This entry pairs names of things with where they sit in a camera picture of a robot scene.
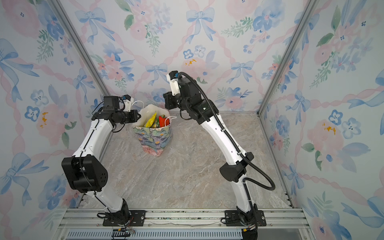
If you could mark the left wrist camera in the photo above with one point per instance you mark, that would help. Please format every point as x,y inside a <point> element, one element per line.
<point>116,103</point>

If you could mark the left corner aluminium post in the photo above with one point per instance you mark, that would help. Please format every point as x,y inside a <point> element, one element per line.
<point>64,19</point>

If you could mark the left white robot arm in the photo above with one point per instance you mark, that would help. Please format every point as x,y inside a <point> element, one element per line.
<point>86,174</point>

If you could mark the yellow snack packet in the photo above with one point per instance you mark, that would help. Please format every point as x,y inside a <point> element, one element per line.
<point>150,121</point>

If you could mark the floral paper gift bag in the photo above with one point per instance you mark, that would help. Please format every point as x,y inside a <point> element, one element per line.
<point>153,140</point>

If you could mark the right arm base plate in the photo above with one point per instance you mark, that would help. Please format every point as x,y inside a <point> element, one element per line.
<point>236,218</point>

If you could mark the front aluminium base frame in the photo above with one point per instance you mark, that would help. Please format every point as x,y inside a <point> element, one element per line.
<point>184,224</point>

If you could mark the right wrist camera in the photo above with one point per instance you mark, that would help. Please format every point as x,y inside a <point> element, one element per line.
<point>181,85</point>

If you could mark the right corner aluminium post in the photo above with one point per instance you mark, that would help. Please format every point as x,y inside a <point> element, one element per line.
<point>291,47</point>

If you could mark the green Fox's candy bag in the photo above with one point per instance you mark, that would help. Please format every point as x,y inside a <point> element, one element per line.
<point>156,123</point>

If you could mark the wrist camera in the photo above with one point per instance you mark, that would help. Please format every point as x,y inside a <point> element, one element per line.
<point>181,85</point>
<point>116,103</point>

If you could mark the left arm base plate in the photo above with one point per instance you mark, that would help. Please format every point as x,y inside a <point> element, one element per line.
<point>133,218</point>

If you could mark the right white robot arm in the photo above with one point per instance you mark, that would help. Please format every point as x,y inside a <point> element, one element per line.
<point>234,170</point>

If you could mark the small red snack packet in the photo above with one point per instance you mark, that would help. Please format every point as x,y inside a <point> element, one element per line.
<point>164,121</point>

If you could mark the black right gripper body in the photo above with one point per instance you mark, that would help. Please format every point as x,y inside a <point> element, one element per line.
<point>177,104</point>

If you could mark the corner aluminium post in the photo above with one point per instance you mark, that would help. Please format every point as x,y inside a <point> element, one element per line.
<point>64,19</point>
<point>291,47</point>

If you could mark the back aluminium floor rail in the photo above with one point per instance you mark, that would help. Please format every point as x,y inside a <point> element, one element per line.
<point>224,112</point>

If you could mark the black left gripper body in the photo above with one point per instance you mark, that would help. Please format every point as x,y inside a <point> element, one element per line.
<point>128,117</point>

